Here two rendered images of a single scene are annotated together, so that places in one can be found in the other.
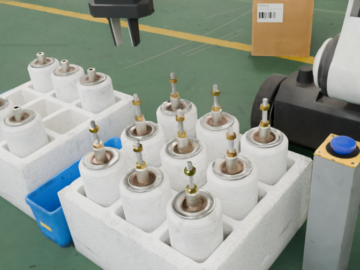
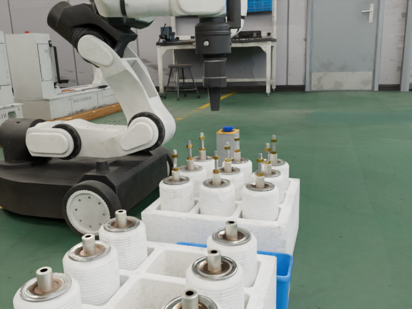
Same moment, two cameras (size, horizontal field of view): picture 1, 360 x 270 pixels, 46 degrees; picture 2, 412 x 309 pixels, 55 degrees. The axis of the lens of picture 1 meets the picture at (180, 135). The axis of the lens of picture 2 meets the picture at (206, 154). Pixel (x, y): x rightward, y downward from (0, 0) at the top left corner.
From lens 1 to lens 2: 159 cm
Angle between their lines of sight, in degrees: 102
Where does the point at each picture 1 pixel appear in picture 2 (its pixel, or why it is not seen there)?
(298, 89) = (114, 172)
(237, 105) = (27, 262)
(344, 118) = (140, 170)
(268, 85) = (99, 184)
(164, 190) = not seen: hidden behind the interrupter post
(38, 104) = not seen: outside the picture
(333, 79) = (167, 130)
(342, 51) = (160, 115)
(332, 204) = not seen: hidden behind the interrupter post
